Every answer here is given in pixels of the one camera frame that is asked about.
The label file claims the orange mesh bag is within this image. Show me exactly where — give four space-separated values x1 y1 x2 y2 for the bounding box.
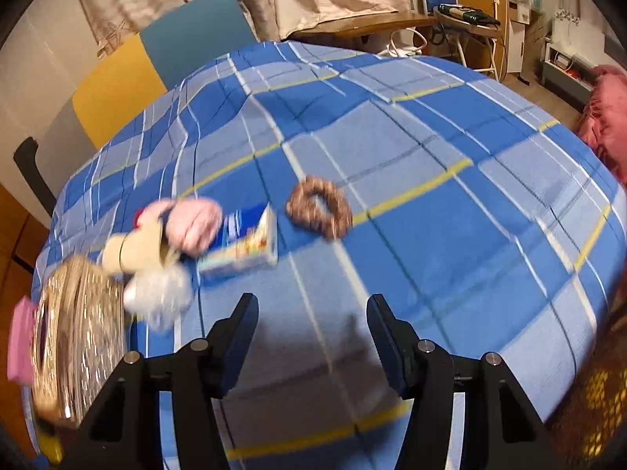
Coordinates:
549 347 627 470

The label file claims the grey white shelf unit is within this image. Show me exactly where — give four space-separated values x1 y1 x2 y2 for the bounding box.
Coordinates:
541 42 596 103

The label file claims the brown scrunchie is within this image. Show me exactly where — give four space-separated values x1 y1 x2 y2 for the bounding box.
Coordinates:
285 176 353 240

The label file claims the embossed silver metal tray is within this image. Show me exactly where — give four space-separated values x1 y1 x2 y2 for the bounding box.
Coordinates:
30 255 129 427

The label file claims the grey yellow blue headboard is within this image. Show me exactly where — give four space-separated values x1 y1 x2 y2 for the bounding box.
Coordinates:
42 0 258 150

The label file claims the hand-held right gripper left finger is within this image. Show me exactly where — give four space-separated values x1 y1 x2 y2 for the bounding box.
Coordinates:
59 293 260 470

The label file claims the wooden wardrobe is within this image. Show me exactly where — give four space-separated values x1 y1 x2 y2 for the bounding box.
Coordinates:
0 181 50 451

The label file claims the white cord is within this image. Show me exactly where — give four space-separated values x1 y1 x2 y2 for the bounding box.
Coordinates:
389 27 427 57

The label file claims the blue plaid blanket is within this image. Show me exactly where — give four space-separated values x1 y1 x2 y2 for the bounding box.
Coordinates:
30 39 627 470

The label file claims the pink cardboard box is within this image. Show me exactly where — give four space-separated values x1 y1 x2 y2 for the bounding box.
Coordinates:
7 298 37 385

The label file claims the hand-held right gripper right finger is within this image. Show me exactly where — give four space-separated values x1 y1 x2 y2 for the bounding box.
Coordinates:
366 294 564 470

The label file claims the tissue packet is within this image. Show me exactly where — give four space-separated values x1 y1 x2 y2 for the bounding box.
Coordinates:
197 203 279 280

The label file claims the beige mesh cloth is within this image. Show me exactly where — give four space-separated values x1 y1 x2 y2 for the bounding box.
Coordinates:
100 222 179 275

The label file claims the pink fluffy scrunchie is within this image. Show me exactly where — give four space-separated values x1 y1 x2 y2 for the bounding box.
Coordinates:
147 197 223 258

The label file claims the pink cloth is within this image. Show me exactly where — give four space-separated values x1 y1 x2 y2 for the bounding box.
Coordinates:
578 63 627 182

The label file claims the green black tool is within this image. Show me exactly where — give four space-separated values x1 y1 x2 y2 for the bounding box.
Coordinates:
437 4 501 27

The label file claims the white cabinet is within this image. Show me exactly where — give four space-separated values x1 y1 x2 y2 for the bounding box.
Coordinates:
507 0 544 76

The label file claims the white fluffy scrunchie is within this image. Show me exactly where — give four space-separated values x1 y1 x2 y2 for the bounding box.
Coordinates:
122 264 194 331

